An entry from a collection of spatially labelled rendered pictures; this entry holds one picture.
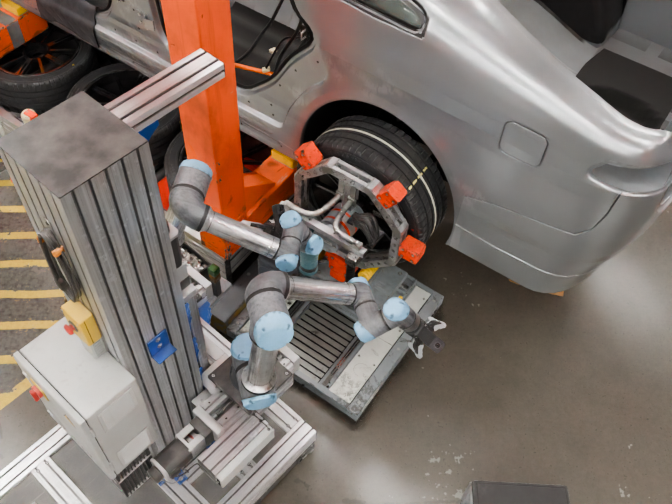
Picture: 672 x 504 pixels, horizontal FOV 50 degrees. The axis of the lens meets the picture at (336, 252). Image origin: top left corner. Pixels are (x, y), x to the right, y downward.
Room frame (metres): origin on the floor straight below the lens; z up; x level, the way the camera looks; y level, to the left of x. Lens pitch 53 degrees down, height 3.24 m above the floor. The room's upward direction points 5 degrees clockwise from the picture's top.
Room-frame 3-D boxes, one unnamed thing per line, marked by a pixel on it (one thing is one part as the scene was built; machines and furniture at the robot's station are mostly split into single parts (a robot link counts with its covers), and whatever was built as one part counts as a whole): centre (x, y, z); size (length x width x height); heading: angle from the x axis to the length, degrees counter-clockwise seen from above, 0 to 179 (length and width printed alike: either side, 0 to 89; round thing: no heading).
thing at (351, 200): (1.83, -0.06, 1.03); 0.19 x 0.18 x 0.11; 149
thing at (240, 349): (1.20, 0.28, 0.98); 0.13 x 0.12 x 0.14; 20
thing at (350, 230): (1.92, 0.00, 0.85); 0.21 x 0.14 x 0.14; 149
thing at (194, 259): (1.88, 0.68, 0.51); 0.20 x 0.14 x 0.13; 51
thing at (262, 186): (2.32, 0.35, 0.69); 0.52 x 0.17 x 0.35; 149
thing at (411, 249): (1.82, -0.31, 0.85); 0.09 x 0.08 x 0.07; 59
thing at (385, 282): (2.13, -0.13, 0.32); 0.40 x 0.30 x 0.28; 59
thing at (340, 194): (1.93, 0.11, 1.03); 0.19 x 0.18 x 0.11; 149
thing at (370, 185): (1.98, -0.04, 0.85); 0.54 x 0.07 x 0.54; 59
